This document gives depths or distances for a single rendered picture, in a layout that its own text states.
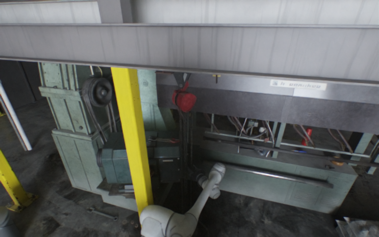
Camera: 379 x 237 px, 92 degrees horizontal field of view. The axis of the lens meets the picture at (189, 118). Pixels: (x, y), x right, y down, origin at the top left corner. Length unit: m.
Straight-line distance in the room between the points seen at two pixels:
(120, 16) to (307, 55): 0.82
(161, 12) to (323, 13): 0.94
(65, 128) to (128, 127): 1.34
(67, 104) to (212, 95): 1.45
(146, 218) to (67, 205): 1.67
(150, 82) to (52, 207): 1.83
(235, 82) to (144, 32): 1.11
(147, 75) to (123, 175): 1.07
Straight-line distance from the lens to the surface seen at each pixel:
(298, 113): 2.00
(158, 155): 1.79
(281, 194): 2.53
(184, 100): 1.40
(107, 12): 1.05
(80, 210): 2.65
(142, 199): 1.57
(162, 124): 2.30
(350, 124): 2.18
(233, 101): 1.91
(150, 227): 1.20
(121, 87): 1.07
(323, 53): 0.92
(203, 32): 0.89
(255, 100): 1.90
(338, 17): 1.37
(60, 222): 2.65
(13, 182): 2.89
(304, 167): 2.29
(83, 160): 2.46
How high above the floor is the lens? 1.89
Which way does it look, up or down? 27 degrees down
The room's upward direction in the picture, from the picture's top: straight up
